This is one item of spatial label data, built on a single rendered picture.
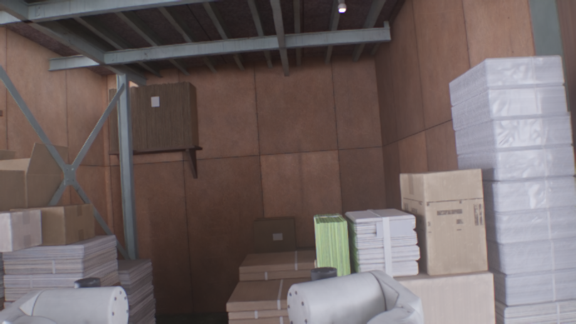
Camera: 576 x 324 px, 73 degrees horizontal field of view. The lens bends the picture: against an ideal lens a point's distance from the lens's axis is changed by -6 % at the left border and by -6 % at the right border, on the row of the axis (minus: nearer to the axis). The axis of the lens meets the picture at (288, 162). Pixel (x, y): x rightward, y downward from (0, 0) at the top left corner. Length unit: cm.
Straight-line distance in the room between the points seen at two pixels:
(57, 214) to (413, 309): 201
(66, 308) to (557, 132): 110
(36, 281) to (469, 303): 198
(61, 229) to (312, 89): 338
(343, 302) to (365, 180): 436
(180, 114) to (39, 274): 276
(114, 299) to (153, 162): 456
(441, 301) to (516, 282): 20
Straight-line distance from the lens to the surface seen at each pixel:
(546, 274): 120
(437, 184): 107
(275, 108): 484
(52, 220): 230
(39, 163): 328
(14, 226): 214
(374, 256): 106
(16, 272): 245
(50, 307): 57
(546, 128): 118
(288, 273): 270
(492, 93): 113
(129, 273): 265
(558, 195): 118
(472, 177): 110
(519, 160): 114
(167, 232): 507
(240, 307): 227
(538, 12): 185
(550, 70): 122
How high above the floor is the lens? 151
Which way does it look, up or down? 2 degrees up
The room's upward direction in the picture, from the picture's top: 4 degrees counter-clockwise
